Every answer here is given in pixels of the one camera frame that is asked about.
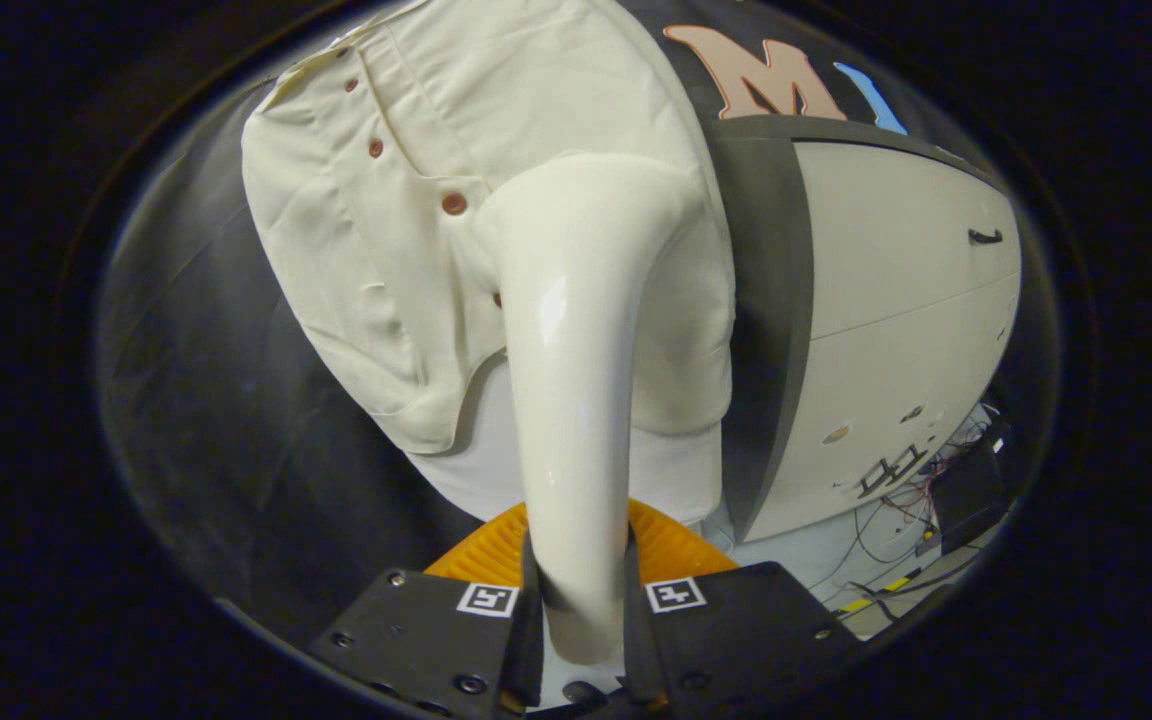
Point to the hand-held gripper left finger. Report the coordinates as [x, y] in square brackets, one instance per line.
[416, 640]

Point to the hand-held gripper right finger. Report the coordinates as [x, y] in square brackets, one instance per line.
[736, 640]

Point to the white garment steamer head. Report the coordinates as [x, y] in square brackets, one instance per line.
[576, 400]

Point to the cream button-up shirt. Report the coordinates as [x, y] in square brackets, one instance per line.
[406, 240]

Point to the yellow black floor tape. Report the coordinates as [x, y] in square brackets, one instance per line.
[891, 585]

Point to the white ironing pad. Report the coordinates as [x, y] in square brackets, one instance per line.
[676, 470]

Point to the black electronics box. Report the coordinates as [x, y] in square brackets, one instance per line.
[971, 495]

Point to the white cabinet with grey top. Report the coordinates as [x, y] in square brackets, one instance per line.
[886, 320]

